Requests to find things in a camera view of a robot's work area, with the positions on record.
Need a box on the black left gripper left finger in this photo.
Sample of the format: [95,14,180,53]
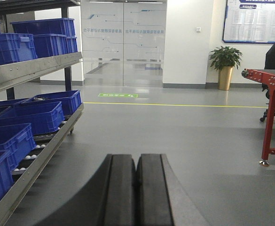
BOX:
[38,154,135,226]

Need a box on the blue bin upper front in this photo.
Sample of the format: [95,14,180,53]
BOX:
[0,33,38,65]

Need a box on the blue bin lower back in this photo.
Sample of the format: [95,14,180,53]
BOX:
[24,90,82,115]

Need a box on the blue bin lower middle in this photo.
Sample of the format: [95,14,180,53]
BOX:
[0,102,65,135]

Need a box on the grey metal shelf rack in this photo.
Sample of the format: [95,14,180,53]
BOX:
[0,0,84,226]

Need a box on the green potted plant gold pot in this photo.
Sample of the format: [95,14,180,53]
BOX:
[209,46,243,90]

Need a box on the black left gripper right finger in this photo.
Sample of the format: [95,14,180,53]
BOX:
[137,154,209,226]

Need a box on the blue bin upper back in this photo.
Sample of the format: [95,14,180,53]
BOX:
[10,18,76,36]

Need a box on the blue bin upper middle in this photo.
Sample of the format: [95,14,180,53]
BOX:
[33,34,78,58]

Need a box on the blue bin lower front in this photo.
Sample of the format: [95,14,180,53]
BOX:
[0,123,36,171]

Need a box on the blue framed notice board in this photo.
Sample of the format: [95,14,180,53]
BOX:
[222,0,275,44]

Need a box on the frosted glass door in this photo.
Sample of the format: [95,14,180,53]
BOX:
[81,0,167,87]

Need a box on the red conveyor frame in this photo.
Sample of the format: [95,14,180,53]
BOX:
[242,69,275,167]

